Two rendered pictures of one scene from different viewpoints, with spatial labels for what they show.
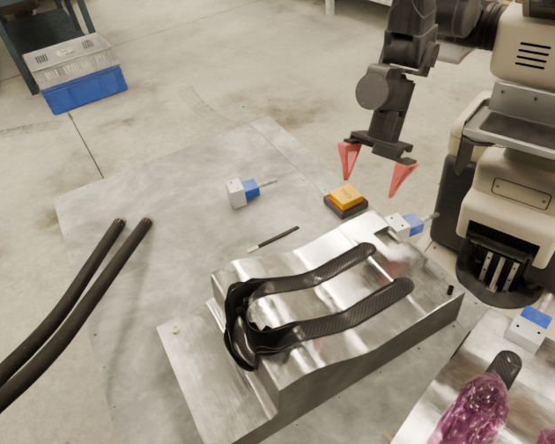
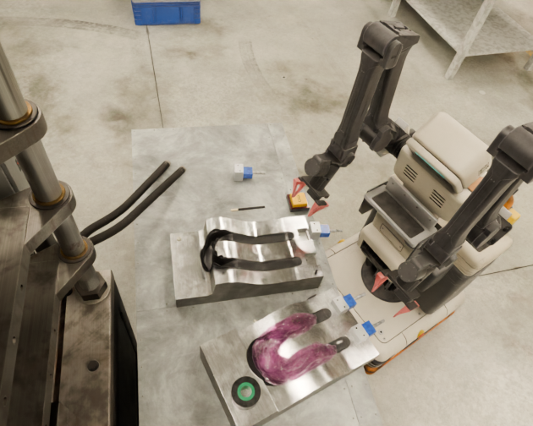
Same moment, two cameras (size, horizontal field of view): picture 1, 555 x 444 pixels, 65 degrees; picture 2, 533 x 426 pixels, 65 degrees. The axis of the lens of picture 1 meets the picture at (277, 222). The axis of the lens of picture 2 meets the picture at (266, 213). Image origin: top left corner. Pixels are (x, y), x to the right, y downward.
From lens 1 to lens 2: 0.68 m
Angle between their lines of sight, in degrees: 8
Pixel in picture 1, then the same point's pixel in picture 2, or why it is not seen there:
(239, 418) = (194, 290)
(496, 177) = (382, 223)
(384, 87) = (316, 168)
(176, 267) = (189, 204)
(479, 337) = (319, 298)
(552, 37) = (419, 170)
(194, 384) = (179, 267)
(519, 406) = (315, 331)
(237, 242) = (228, 202)
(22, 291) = (79, 163)
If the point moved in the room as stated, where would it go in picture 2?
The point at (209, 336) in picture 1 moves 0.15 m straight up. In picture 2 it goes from (194, 248) to (193, 223)
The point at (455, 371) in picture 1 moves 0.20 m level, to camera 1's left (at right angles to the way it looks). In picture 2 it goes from (297, 307) to (238, 292)
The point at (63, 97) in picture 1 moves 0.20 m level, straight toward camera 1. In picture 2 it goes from (147, 13) to (149, 25)
